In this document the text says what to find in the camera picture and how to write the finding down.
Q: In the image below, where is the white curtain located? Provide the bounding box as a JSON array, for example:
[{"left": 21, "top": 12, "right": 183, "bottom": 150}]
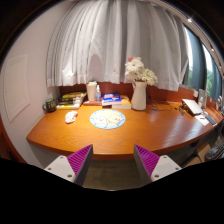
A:
[{"left": 46, "top": 0, "right": 188, "bottom": 91}]

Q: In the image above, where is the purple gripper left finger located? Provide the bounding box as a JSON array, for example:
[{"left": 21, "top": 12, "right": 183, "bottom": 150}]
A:
[{"left": 45, "top": 144, "right": 93, "bottom": 186}]

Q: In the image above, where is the white ceramic vase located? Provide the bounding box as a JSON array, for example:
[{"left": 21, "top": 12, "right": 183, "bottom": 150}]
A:
[{"left": 131, "top": 81, "right": 147, "bottom": 110}]

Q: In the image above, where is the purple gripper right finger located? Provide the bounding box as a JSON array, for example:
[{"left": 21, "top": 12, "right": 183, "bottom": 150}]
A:
[{"left": 134, "top": 145, "right": 181, "bottom": 185}]

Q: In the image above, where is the black phone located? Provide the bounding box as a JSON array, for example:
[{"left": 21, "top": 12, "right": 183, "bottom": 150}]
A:
[{"left": 205, "top": 115, "right": 217, "bottom": 126}]

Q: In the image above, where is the white flower bouquet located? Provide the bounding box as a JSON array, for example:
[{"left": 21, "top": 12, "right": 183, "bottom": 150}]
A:
[{"left": 125, "top": 57, "right": 158, "bottom": 86}]

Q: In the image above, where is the white pink computer mouse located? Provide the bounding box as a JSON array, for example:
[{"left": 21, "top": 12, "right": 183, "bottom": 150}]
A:
[{"left": 65, "top": 111, "right": 78, "bottom": 124}]

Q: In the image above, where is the silver laptop on stand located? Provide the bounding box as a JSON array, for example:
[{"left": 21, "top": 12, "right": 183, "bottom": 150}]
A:
[{"left": 182, "top": 99, "right": 202, "bottom": 115}]

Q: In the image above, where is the clear spray bottle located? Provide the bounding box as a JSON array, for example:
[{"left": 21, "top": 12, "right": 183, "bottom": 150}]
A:
[{"left": 96, "top": 85, "right": 101, "bottom": 102}]

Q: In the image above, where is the stack of yellow books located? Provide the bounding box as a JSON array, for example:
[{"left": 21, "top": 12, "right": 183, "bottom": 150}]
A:
[{"left": 56, "top": 92, "right": 86, "bottom": 109}]

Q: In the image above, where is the white cylindrical container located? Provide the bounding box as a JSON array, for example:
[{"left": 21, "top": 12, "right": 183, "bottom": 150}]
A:
[{"left": 86, "top": 82, "right": 97, "bottom": 101}]

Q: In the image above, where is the white paper sheet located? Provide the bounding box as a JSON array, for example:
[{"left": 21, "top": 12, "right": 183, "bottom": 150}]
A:
[{"left": 195, "top": 115, "right": 209, "bottom": 126}]

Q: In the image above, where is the dark green mug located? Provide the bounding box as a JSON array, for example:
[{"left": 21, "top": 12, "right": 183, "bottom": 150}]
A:
[{"left": 42, "top": 98, "right": 56, "bottom": 113}]

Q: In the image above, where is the blue snack box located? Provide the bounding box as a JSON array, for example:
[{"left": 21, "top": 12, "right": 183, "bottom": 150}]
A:
[{"left": 102, "top": 93, "right": 121, "bottom": 106}]

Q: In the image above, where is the round cartoon mouse pad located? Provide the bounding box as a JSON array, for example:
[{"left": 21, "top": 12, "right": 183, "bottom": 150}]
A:
[{"left": 90, "top": 109, "right": 126, "bottom": 130}]

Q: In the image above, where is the black cable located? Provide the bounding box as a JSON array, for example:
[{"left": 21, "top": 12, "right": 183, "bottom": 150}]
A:
[{"left": 147, "top": 85, "right": 183, "bottom": 113}]

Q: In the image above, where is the yellow book under box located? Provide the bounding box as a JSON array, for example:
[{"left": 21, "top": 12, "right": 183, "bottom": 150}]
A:
[{"left": 113, "top": 95, "right": 131, "bottom": 109}]

